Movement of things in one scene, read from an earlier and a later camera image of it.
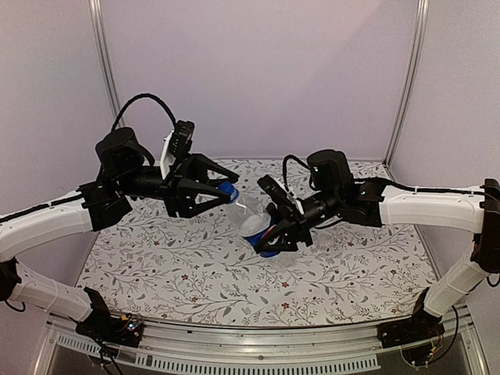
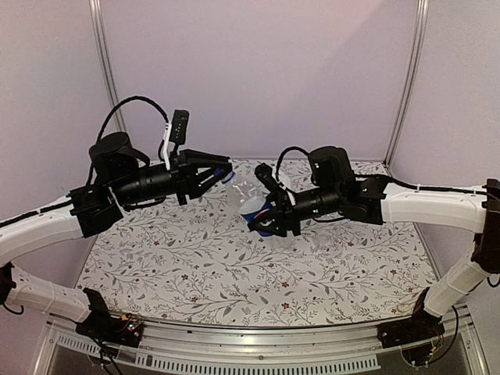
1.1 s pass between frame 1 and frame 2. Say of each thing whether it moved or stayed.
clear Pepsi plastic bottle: moved
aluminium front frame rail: stayed
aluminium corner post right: stayed
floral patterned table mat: stayed
